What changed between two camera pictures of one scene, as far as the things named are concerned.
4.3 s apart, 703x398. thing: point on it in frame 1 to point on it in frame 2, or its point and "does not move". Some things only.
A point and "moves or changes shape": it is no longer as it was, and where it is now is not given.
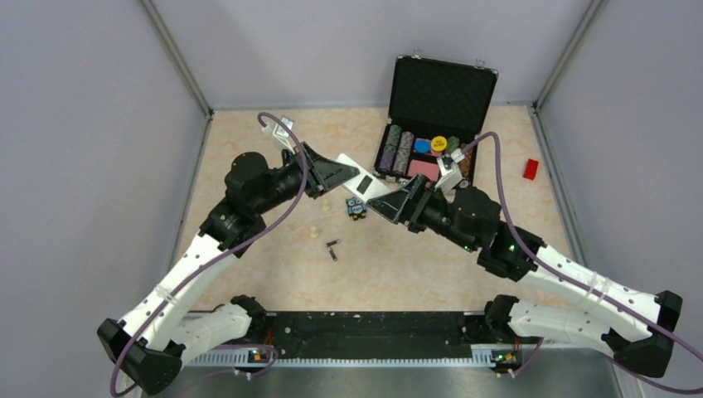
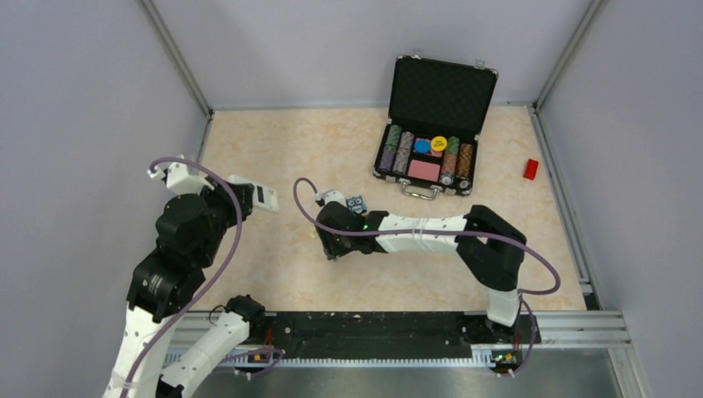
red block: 530,169 does not move
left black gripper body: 287,182 to 225,212
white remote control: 366,185 moves or changes shape
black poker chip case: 437,106 does not move
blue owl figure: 356,208 does not move
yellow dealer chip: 438,143 does not move
